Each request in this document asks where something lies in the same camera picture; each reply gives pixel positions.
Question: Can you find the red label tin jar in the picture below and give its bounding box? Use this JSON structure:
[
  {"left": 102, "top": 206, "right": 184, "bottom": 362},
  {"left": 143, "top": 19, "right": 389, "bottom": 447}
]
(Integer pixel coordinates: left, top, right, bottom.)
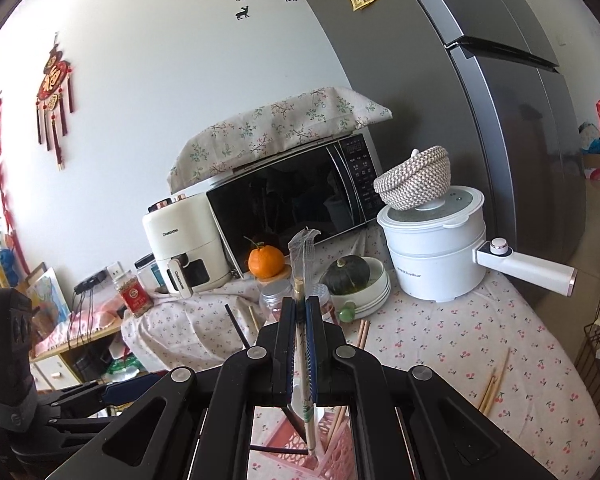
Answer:
[{"left": 115, "top": 272, "right": 153, "bottom": 318}]

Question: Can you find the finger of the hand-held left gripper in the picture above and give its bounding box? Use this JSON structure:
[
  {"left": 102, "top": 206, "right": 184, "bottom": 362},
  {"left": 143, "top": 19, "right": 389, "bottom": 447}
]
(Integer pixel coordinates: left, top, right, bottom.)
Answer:
[
  {"left": 40, "top": 371, "right": 173, "bottom": 413},
  {"left": 10, "top": 410, "right": 123, "bottom": 456}
]

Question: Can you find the grey refrigerator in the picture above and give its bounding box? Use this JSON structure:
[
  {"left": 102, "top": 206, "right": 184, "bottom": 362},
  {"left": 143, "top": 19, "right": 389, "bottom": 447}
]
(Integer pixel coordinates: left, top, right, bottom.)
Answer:
[{"left": 282, "top": 0, "right": 588, "bottom": 281}]

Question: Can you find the red hanging garland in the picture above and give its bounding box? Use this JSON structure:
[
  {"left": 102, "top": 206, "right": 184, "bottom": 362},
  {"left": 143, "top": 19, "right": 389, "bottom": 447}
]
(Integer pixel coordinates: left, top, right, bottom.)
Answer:
[{"left": 0, "top": 91, "right": 31, "bottom": 276}]

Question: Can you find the black microwave oven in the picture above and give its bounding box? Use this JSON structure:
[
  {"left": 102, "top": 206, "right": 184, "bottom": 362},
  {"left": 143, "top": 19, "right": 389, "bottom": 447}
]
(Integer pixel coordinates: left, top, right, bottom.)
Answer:
[{"left": 206, "top": 132, "right": 387, "bottom": 281}]

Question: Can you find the framed picture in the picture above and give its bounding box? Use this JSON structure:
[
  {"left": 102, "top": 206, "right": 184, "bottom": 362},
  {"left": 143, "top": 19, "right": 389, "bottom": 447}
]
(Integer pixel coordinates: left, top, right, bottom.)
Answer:
[{"left": 22, "top": 262, "right": 73, "bottom": 341}]

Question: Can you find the cream air fryer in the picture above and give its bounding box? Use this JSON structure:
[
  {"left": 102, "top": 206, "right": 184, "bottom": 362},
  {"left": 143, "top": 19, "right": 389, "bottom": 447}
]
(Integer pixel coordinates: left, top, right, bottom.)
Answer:
[{"left": 141, "top": 192, "right": 231, "bottom": 298}]

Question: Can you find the cherry print tablecloth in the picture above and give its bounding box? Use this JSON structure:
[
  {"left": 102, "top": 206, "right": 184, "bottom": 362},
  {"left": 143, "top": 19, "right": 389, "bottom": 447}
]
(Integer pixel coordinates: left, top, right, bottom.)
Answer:
[{"left": 195, "top": 240, "right": 600, "bottom": 480}]

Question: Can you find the white bowl with green handle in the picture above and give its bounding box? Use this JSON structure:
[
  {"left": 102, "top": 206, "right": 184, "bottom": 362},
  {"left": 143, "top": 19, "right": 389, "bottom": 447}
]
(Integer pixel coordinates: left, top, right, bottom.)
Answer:
[{"left": 320, "top": 256, "right": 392, "bottom": 322}]

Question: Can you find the plastic-wrapped wooden chopstick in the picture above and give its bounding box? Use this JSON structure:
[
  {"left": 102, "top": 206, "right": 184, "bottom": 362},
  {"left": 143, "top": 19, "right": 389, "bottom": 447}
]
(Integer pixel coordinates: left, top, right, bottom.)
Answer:
[{"left": 287, "top": 227, "right": 323, "bottom": 458}]

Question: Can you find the orange fruit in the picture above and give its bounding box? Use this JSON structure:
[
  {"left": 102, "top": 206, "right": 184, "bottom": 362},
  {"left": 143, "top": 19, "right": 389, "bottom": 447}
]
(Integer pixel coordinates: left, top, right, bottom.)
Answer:
[{"left": 248, "top": 242, "right": 286, "bottom": 279}]

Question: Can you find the pink cloth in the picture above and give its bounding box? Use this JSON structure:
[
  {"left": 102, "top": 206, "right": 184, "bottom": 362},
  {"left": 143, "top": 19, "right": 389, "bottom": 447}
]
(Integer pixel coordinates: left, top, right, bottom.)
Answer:
[{"left": 32, "top": 297, "right": 126, "bottom": 356}]

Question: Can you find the woven rope basket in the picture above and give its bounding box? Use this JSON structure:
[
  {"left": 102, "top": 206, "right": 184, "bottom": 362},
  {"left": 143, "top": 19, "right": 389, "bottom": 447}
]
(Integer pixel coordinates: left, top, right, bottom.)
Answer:
[{"left": 373, "top": 145, "right": 453, "bottom": 211}]

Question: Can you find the floral cloth cover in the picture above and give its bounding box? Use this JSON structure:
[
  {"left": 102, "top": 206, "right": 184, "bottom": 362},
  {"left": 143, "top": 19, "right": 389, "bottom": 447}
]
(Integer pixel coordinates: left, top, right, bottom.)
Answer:
[{"left": 167, "top": 86, "right": 393, "bottom": 191}]

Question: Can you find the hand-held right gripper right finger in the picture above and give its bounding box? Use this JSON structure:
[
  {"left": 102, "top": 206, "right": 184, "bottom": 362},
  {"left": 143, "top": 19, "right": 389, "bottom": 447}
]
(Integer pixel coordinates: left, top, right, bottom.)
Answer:
[{"left": 306, "top": 299, "right": 556, "bottom": 480}]

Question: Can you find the wooden side cabinet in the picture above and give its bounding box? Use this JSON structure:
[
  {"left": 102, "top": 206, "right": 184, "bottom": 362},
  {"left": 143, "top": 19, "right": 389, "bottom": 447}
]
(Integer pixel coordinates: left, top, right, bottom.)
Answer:
[{"left": 27, "top": 320, "right": 131, "bottom": 396}]

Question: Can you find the pink perforated utensil holder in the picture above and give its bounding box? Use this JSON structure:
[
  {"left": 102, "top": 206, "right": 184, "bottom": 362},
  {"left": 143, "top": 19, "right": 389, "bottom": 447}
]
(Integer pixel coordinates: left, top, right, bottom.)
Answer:
[{"left": 250, "top": 405, "right": 356, "bottom": 480}]

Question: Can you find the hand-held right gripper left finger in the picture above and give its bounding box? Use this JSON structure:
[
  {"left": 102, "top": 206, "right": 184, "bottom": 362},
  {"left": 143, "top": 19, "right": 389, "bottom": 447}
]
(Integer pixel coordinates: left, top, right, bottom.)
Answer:
[{"left": 44, "top": 299, "right": 297, "bottom": 480}]

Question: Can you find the draped beige patterned cloth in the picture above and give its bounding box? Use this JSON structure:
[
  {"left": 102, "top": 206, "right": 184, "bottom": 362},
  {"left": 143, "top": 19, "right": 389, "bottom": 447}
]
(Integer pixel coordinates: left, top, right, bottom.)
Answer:
[{"left": 121, "top": 275, "right": 276, "bottom": 376}]

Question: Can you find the black chopstick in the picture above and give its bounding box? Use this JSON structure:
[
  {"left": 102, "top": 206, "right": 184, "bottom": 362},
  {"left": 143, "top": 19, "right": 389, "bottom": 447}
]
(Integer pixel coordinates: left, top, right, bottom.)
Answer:
[
  {"left": 225, "top": 304, "right": 251, "bottom": 350},
  {"left": 249, "top": 441, "right": 311, "bottom": 457}
]

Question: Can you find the blue figurine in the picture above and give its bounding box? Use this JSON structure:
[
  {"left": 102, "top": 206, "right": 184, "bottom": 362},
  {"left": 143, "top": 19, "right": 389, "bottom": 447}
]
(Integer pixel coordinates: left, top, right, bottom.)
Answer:
[{"left": 0, "top": 247, "right": 21, "bottom": 286}]

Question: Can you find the black wire rack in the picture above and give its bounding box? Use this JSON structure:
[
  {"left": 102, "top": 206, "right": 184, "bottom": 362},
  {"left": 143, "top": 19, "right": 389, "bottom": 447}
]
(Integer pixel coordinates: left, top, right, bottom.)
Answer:
[{"left": 572, "top": 110, "right": 600, "bottom": 411}]

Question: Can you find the jar of red berries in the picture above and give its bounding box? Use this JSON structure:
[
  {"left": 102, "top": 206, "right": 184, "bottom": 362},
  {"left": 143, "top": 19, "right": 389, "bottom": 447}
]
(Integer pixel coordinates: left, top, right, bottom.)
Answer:
[{"left": 259, "top": 280, "right": 295, "bottom": 326}]

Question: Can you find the white electric cooking pot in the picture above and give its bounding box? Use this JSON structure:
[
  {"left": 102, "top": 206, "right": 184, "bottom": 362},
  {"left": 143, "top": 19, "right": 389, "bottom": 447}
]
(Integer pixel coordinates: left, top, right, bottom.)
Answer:
[{"left": 376, "top": 185, "right": 578, "bottom": 303}]

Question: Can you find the clear container with black lid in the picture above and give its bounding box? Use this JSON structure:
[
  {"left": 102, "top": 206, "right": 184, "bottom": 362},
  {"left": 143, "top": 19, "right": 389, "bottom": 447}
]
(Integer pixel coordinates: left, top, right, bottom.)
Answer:
[{"left": 134, "top": 255, "right": 161, "bottom": 293}]

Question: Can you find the red knot wall ornament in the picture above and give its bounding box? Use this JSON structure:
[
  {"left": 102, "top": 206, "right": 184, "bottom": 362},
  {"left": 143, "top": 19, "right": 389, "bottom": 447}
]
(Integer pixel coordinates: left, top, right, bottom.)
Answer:
[{"left": 35, "top": 32, "right": 76, "bottom": 171}]

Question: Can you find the green plastic bag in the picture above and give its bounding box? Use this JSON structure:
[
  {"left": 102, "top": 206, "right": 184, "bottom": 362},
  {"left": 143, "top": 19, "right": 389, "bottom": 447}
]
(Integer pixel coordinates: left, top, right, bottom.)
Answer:
[{"left": 105, "top": 357, "right": 141, "bottom": 376}]

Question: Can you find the dark green squash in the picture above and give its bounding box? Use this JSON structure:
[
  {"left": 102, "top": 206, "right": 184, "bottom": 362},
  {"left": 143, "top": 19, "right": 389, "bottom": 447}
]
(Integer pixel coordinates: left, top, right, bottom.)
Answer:
[{"left": 328, "top": 256, "right": 371, "bottom": 295}]

